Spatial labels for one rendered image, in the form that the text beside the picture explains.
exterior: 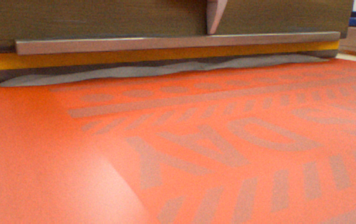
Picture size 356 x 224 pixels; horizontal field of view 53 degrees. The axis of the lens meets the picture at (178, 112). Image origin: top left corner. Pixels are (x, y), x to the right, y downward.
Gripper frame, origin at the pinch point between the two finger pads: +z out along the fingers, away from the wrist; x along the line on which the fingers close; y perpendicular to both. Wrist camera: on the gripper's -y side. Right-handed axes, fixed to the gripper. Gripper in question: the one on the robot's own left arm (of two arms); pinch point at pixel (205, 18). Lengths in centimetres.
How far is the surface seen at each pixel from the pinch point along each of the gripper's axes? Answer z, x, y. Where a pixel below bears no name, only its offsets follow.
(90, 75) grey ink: 4.3, 1.2, 12.1
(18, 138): 4.3, 13.7, 18.9
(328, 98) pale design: 4.8, 14.9, -0.6
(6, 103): 4.4, 6.9, 18.9
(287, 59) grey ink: 4.7, 1.0, -10.6
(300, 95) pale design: 4.8, 13.3, 0.4
